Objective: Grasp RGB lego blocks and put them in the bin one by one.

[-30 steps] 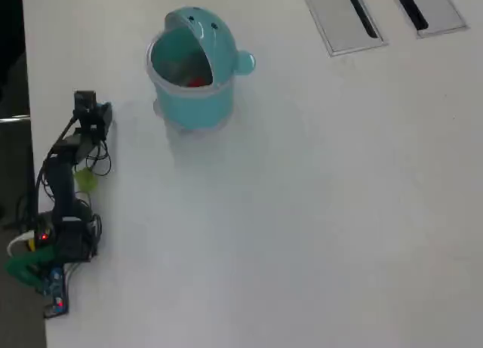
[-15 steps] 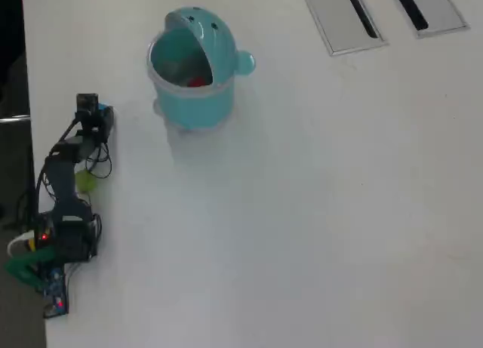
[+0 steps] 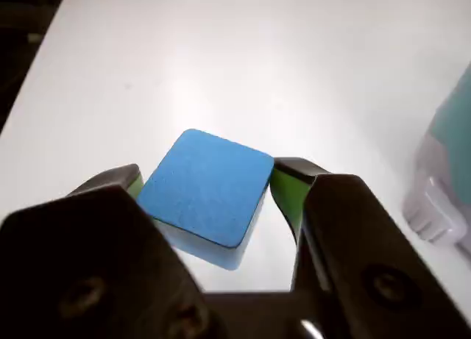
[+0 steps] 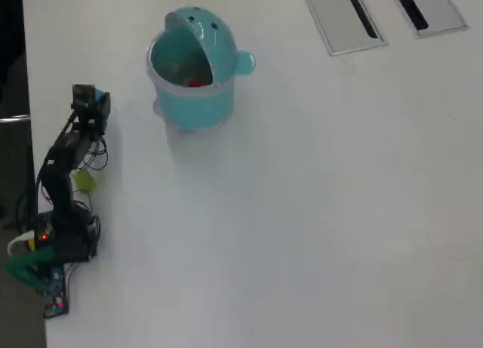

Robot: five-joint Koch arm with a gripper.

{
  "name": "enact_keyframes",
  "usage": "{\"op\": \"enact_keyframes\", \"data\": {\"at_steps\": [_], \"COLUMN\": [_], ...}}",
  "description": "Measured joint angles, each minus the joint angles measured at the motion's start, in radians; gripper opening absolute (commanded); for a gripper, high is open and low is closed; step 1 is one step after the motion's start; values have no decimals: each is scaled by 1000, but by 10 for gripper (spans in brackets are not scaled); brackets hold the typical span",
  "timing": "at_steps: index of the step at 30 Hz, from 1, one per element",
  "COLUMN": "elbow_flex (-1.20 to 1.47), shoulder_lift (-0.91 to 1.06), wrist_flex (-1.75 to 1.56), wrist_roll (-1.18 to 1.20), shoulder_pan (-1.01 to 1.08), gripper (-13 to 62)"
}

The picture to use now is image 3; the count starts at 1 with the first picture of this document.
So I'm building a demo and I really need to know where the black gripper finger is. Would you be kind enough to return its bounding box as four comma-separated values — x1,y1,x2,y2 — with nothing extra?
269,156,471,339
0,163,229,339

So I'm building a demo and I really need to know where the blue cube block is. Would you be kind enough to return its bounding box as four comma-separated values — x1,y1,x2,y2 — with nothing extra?
135,128,275,271

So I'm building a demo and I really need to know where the teal whale-shaped bin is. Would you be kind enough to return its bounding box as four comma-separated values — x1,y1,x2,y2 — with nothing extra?
401,61,471,257

